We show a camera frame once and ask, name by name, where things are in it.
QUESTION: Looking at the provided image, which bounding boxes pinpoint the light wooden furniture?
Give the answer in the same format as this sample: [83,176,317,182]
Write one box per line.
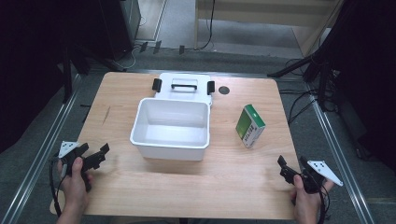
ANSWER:
[193,0,346,58]

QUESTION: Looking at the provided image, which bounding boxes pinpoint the wooden table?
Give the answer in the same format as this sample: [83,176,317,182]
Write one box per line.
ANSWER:
[49,71,302,220]

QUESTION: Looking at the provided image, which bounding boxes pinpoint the green and white medicine box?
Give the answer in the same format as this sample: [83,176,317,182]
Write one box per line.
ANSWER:
[234,104,266,149]

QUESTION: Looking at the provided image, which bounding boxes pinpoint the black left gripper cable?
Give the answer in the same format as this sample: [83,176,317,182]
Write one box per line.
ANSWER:
[48,158,67,218]

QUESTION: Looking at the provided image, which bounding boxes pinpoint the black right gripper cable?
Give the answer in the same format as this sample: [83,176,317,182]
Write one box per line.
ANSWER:
[317,177,332,224]

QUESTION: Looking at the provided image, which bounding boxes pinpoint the white box lid black handle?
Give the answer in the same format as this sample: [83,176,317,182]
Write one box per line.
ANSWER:
[151,72,217,107]

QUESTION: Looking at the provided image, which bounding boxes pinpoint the black tripod stand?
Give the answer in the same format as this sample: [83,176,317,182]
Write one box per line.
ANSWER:
[266,46,339,112]

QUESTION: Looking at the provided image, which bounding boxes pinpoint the black metal stand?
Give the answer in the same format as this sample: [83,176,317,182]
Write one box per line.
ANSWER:
[55,43,125,105]

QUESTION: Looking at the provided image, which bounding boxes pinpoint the person's right hand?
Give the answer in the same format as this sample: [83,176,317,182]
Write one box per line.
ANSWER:
[290,175,335,224]

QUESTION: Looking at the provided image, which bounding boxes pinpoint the black hanging cable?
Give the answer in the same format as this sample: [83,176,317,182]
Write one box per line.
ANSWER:
[194,0,217,51]

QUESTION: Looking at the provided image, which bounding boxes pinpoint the dark cabinet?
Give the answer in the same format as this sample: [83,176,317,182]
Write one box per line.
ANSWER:
[98,0,142,62]

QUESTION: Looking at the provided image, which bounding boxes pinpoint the black curtain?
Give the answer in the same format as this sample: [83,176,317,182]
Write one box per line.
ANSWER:
[0,0,104,155]
[314,0,396,174]

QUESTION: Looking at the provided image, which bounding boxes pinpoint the white floor cable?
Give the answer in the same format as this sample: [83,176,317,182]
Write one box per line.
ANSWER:
[122,15,148,71]

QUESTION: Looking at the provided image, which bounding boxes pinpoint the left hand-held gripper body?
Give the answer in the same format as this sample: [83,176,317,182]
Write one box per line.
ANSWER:
[57,140,93,192]

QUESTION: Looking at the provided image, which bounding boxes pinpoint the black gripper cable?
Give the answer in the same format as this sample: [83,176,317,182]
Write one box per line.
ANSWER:
[48,158,67,218]
[317,177,332,224]

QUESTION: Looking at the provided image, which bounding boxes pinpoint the person's left hand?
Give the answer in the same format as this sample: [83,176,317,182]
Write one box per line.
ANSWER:
[56,156,94,215]

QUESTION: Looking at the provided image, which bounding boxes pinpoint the white plastic storage box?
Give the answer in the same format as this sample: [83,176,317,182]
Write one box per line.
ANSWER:
[129,97,211,162]

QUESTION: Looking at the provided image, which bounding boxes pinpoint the black floor cables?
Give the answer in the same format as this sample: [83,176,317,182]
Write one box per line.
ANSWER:
[278,57,339,126]

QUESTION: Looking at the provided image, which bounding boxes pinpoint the metal floor rail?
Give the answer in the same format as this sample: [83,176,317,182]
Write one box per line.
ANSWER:
[304,81,376,224]
[0,73,82,224]

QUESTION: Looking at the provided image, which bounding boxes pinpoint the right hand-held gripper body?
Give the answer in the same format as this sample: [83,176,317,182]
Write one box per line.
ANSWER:
[292,160,345,196]

